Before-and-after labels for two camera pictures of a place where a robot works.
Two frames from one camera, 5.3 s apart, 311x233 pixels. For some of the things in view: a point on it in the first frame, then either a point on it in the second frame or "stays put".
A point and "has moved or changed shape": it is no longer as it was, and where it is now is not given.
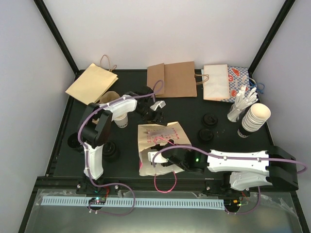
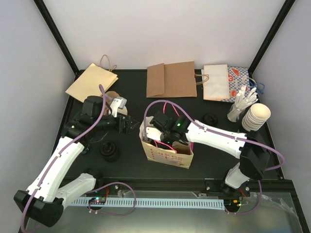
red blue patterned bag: x=237 y=77 stays put
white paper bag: x=217 y=87 stays put
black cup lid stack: x=210 y=119 stays put
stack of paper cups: x=254 y=119 stays put
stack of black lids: x=111 y=152 stays put
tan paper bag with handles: x=95 y=83 stays put
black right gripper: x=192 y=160 -> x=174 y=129
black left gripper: x=157 y=118 -> x=127 y=128
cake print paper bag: x=150 y=135 has moved or changed shape
